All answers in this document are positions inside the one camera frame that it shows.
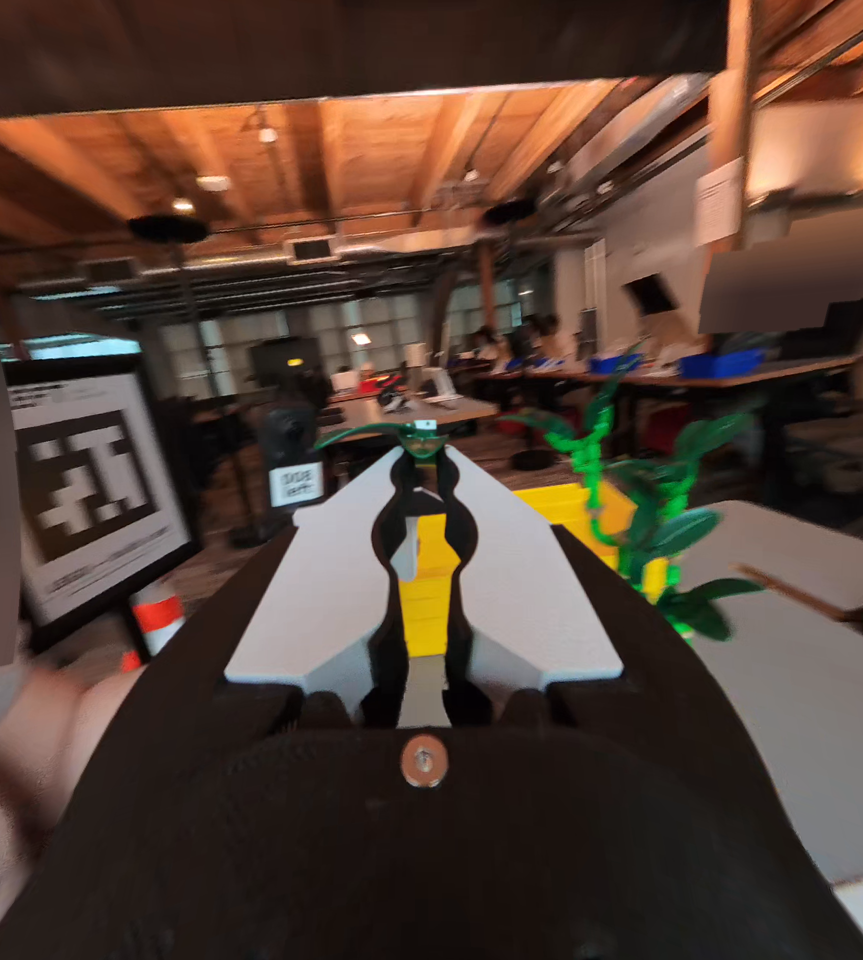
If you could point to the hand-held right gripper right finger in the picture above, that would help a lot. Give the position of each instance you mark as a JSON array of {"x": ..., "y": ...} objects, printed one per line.
[{"x": 529, "y": 600}]

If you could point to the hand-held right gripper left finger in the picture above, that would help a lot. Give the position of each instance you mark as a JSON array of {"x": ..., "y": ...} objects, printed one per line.
[{"x": 311, "y": 600}]

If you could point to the green lego bamboo plant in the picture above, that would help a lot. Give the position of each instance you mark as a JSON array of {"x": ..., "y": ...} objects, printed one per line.
[{"x": 589, "y": 457}]

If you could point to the small green lego leaf piece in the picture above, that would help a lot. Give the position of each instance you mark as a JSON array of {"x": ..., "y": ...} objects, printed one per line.
[{"x": 422, "y": 448}]

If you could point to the person's left hand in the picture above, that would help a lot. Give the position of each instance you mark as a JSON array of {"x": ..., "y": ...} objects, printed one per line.
[{"x": 64, "y": 735}]

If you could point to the yellow plastic bin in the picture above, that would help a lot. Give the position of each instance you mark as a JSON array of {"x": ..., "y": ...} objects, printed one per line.
[{"x": 424, "y": 600}]

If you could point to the black stand with white label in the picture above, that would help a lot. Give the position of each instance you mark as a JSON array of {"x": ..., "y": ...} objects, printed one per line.
[{"x": 293, "y": 450}]

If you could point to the white table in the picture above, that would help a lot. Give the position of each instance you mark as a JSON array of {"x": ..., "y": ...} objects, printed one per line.
[{"x": 416, "y": 411}]

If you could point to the blue plastic bin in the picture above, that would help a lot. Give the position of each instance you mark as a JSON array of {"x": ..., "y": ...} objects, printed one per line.
[
  {"x": 720, "y": 364},
  {"x": 613, "y": 364}
]

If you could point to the brown thin stick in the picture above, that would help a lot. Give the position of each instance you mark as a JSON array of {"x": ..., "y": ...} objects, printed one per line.
[{"x": 791, "y": 592}]

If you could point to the black round ceiling fixture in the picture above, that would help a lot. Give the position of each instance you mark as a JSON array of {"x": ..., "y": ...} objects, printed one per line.
[
  {"x": 169, "y": 228},
  {"x": 510, "y": 213}
]

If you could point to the long wood-edged desk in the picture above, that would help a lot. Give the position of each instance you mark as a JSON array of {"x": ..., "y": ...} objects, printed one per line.
[{"x": 701, "y": 379}]

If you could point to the round ceiling light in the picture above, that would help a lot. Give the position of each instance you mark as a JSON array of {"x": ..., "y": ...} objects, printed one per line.
[{"x": 212, "y": 183}]

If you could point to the tilted black monitor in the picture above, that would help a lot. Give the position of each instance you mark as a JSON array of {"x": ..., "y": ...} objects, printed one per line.
[{"x": 649, "y": 294}]

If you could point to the white paper notice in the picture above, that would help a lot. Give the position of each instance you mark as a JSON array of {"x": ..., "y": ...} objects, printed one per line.
[{"x": 718, "y": 201}]

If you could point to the wooden column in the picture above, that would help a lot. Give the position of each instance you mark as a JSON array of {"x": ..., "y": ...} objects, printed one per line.
[{"x": 735, "y": 90}]

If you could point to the orange white striped post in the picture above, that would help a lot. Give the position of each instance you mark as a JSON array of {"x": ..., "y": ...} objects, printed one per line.
[{"x": 158, "y": 619}]

